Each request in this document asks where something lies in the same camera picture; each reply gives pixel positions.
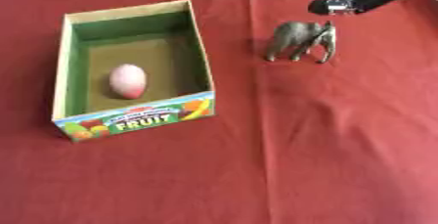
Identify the cardboard box with green inside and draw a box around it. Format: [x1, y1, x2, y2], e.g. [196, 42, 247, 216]
[51, 0, 218, 143]

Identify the grey toy elephant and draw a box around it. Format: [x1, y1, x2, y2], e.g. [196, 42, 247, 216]
[263, 20, 339, 65]

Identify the pink toy peach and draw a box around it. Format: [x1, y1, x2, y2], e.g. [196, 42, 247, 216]
[108, 64, 150, 100]

